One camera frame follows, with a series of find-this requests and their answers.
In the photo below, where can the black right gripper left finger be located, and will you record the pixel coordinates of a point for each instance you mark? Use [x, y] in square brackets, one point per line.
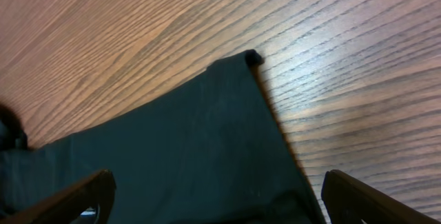
[96, 191]

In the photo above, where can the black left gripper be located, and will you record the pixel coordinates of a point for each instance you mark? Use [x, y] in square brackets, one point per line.
[12, 133]

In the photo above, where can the black t-shirt with logo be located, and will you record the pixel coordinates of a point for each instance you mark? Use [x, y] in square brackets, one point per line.
[208, 151]

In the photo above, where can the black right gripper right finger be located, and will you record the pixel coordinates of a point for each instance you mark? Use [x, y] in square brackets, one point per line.
[349, 200]

